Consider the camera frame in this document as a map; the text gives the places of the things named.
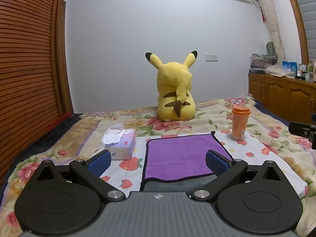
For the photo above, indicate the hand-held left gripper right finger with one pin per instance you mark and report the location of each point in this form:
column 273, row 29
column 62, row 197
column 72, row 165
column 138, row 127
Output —
column 217, row 163

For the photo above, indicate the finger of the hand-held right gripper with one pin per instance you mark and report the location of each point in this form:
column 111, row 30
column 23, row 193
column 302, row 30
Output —
column 300, row 128

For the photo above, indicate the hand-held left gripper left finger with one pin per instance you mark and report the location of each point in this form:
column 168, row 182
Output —
column 100, row 161

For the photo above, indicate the purple towel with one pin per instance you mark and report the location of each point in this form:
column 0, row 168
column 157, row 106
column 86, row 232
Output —
column 177, row 155

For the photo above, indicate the grey towel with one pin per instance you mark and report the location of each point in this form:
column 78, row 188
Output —
column 172, row 184

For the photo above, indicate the tissue box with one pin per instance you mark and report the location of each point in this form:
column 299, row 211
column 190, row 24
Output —
column 122, row 145

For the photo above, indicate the floral bed sheet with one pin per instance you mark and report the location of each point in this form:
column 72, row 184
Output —
column 74, row 133

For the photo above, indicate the wooden cabinet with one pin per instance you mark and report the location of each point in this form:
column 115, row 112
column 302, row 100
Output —
column 276, row 93

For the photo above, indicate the orange cup with lid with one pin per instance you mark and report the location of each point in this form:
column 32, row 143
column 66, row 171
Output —
column 239, row 122

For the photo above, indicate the small bottles group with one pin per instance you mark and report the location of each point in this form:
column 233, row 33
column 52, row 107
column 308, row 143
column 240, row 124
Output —
column 305, row 72

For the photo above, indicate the pink bottle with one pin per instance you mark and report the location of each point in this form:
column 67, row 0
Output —
column 314, row 71

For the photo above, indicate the blue packet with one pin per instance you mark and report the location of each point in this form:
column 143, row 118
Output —
column 290, row 66

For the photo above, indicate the stack of folded clothes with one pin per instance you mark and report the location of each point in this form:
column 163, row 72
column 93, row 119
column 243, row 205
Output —
column 261, row 61

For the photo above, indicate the yellow plush toy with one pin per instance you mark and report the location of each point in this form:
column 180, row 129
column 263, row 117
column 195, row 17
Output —
column 174, row 88

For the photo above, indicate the grey mesh fan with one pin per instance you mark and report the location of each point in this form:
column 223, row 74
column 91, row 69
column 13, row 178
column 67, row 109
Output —
column 269, row 48

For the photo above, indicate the red hanging tag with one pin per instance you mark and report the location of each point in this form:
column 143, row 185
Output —
column 263, row 17

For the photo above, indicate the beige curtain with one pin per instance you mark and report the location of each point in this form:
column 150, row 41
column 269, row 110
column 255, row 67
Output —
column 270, row 14

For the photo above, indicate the wooden louvered wardrobe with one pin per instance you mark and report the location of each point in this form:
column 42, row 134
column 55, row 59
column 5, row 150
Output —
column 24, row 54

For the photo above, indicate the white wall switch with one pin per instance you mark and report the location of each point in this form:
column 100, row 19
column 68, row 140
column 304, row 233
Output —
column 211, row 57

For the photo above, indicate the wooden window frame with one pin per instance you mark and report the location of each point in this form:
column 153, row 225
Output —
column 297, row 17

